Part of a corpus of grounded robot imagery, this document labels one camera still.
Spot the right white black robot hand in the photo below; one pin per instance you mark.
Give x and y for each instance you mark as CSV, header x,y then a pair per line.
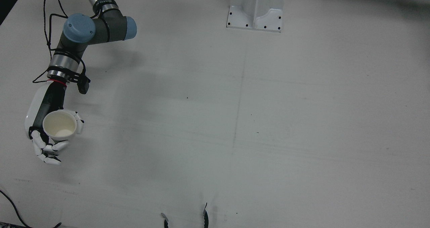
x,y
47,100

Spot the white paper cup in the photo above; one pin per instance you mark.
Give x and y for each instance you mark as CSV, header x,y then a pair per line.
x,y
60,125

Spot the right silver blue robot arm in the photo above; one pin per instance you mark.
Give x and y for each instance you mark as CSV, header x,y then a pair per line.
x,y
111,28

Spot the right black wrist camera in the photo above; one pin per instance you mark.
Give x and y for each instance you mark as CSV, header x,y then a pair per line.
x,y
83,86

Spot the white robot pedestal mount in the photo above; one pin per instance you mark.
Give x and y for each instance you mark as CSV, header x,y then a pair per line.
x,y
255,16

